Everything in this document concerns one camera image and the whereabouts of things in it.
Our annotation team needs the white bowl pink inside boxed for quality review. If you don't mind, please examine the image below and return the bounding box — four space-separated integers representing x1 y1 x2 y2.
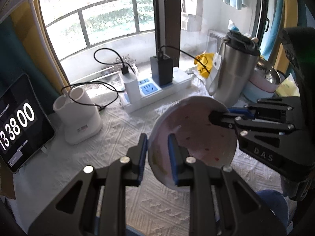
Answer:
148 96 237 192

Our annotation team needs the large dark blue bowl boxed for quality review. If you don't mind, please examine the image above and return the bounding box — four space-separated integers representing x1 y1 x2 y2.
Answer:
256 190 289 227

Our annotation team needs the light blue bowl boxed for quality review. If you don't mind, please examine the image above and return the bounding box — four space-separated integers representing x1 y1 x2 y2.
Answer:
242 82 274 102

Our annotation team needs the pink steel-lined bowl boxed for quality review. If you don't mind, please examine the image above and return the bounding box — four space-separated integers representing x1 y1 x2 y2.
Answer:
249 57 281 93

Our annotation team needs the yellow tissue pack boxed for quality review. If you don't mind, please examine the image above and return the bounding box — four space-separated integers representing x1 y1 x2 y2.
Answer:
275 74 300 97

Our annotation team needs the white textured tablecloth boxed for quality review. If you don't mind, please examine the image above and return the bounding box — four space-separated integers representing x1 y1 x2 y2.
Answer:
12 73 284 231

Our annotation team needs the stainless steel tumbler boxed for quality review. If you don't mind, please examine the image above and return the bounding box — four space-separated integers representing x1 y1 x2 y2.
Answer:
206 30 260 108

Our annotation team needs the white desk lamp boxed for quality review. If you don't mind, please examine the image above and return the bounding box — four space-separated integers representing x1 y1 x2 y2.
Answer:
53 87 102 145

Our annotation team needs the white charger plug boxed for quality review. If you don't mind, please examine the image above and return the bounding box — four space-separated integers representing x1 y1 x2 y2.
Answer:
119 65 141 103

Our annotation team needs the white power strip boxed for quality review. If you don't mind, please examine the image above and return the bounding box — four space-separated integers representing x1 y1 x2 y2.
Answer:
119 68 192 113

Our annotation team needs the black power adapter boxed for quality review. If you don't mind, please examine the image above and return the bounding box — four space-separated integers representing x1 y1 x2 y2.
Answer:
150 52 173 87

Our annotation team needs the tablet showing clock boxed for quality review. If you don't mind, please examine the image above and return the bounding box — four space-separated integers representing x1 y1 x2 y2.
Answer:
1 74 55 173

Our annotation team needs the cardboard box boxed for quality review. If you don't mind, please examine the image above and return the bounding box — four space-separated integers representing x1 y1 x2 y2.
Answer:
0 165 16 200

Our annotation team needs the teal curtain left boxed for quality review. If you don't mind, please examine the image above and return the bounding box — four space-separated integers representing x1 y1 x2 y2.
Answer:
1 17 59 115

